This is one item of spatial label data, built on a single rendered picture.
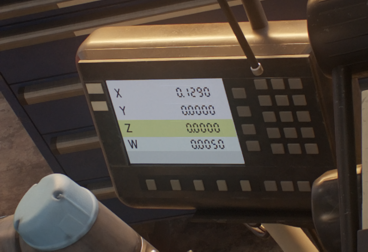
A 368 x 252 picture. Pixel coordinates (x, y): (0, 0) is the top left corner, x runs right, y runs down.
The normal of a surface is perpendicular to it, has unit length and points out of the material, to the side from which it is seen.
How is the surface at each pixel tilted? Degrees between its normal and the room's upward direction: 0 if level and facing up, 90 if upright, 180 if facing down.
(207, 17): 90
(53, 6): 90
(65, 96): 90
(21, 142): 0
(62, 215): 65
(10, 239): 35
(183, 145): 70
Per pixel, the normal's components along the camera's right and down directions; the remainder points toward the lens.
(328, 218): -0.29, 0.07
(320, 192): -0.72, -0.40
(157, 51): -0.43, -0.43
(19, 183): -0.37, -0.64
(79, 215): 0.54, -0.14
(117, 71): -0.40, 0.51
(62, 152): -0.11, 0.75
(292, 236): 0.15, -0.04
